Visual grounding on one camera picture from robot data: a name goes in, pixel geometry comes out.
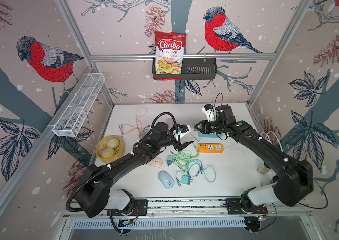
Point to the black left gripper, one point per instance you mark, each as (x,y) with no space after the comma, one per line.
(178,144)

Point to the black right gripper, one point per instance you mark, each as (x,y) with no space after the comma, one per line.
(203,125)

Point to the teal USB charger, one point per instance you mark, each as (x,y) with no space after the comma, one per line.
(184,180)
(169,160)

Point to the pink wireless mouse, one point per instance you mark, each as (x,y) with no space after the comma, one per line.
(156,162)

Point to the light blue wireless mouse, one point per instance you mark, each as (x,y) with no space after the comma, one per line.
(166,179)

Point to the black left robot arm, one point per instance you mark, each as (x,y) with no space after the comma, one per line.
(92,194)

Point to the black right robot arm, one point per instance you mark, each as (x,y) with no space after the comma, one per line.
(295,178)

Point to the blue power strip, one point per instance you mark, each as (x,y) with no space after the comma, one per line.
(212,135)

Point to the orange power strip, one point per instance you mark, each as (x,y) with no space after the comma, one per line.
(210,148)

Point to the white steamed bun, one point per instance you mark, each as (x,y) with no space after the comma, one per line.
(107,153)
(113,143)

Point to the yellow bamboo steamer basket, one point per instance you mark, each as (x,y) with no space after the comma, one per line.
(120,150)

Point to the clear shaker bottle black cap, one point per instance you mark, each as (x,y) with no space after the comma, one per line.
(263,169)

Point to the Chuba cassava chips bag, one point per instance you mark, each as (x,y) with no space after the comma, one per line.
(169,52)

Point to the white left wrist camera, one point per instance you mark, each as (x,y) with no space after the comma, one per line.
(181,128)

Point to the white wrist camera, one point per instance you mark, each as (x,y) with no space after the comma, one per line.
(181,128)
(210,112)

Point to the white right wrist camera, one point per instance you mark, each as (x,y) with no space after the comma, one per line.
(210,112)

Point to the black wire wall basket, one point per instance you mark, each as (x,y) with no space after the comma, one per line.
(192,69)

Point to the aluminium front rail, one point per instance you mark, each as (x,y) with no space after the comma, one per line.
(187,213)

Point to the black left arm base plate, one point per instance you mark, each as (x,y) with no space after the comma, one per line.
(139,207)

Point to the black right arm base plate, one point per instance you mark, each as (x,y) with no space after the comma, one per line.
(236,206)

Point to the white wire wall shelf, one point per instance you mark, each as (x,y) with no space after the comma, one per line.
(75,114)

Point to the aluminium right corner post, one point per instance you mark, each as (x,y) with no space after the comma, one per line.
(291,28)

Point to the aluminium frame corner post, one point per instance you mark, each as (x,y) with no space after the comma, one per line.
(77,35)

